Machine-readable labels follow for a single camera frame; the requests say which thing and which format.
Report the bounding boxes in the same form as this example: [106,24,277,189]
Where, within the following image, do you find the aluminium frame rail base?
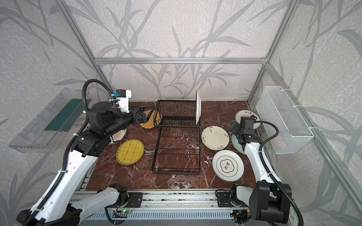
[67,188,298,211]

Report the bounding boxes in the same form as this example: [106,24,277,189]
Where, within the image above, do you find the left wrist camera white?
[111,89,132,113]

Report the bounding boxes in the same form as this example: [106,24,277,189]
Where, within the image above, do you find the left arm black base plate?
[110,192,143,208]

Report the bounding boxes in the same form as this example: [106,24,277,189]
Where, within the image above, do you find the white plate green clover emblem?
[212,150,245,183]

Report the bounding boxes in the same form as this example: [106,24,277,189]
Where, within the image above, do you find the black wire dish rack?
[151,99,201,175]

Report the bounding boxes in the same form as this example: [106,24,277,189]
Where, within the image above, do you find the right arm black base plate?
[215,189,235,208]

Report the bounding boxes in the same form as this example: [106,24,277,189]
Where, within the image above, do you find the white plate orange sunburst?
[235,110,260,123]
[109,129,127,145]

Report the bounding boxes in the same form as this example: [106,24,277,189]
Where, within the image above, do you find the orange woven round plate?
[139,109,162,130]

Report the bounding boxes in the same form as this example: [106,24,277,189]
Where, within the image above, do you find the white wire mesh basket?
[256,86,314,154]

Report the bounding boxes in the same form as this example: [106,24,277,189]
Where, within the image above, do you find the yellow woven round plate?
[116,139,145,165]

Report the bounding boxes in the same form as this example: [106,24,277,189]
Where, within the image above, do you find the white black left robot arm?
[16,79,150,226]

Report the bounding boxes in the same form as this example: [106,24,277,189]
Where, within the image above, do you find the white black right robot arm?
[229,116,304,226]

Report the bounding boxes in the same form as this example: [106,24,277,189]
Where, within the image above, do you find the white plate green text rim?
[196,91,201,124]

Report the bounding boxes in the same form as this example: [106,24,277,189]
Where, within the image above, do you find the cream plate with floral sprigs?
[201,126,230,151]

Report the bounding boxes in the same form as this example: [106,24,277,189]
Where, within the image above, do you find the clear plastic wall bin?
[8,88,84,153]

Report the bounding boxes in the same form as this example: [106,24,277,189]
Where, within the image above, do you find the mint green flower plate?
[232,135,245,154]

